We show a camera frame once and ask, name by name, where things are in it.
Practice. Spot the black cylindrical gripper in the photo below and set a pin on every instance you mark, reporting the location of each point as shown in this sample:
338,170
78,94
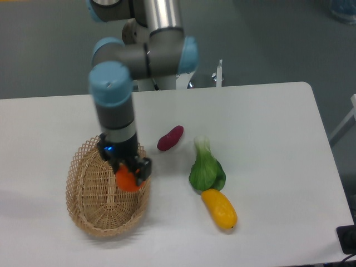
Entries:
125,152

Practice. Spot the orange fruit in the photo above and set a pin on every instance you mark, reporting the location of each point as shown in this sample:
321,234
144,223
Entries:
126,180

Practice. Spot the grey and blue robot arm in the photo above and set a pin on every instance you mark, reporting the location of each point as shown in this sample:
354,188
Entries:
117,63

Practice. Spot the oval woven wicker basket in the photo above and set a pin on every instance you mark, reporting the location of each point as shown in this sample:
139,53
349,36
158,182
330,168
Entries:
94,202

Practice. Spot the purple sweet potato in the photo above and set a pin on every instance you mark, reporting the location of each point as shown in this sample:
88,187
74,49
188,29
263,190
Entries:
169,140

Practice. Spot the green bok choy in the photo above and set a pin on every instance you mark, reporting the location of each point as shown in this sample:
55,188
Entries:
206,172

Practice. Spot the yellow mango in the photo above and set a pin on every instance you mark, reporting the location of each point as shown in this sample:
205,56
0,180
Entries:
220,209

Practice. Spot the black device at table edge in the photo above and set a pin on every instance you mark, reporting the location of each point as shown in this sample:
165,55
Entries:
346,236

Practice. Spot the blue object top right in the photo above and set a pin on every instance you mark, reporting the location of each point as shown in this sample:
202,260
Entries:
343,10

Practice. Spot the white frame at right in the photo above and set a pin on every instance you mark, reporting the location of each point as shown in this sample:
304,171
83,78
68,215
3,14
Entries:
344,126

